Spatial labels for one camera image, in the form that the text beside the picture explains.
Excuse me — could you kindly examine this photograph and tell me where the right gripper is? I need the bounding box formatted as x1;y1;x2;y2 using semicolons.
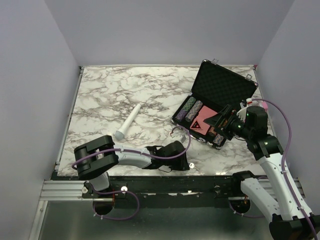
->
204;103;253;141

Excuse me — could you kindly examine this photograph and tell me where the black poker chip case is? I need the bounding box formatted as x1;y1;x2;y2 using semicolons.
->
171;59;258;149

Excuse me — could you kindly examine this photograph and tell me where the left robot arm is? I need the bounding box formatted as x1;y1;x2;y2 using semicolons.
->
71;135;190;198

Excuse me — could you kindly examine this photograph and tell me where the aluminium frame rail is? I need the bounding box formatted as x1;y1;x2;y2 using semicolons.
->
39;180;84;201

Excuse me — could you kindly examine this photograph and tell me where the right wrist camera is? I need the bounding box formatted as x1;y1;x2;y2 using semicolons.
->
236;106;249;122

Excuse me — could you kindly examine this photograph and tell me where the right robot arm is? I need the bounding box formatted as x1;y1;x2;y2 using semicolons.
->
204;105;320;240

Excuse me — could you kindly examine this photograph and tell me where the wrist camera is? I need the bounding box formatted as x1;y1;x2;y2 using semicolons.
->
178;134;187;143
236;106;249;122

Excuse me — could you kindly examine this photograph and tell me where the white cylindrical tube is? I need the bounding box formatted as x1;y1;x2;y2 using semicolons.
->
114;103;141;141

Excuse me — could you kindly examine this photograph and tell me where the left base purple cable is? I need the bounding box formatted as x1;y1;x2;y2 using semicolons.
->
92;191;140;221

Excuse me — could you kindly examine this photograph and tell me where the pink card holder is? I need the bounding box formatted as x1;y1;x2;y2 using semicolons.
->
260;101;269;113

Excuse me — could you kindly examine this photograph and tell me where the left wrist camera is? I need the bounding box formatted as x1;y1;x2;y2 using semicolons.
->
178;134;187;143

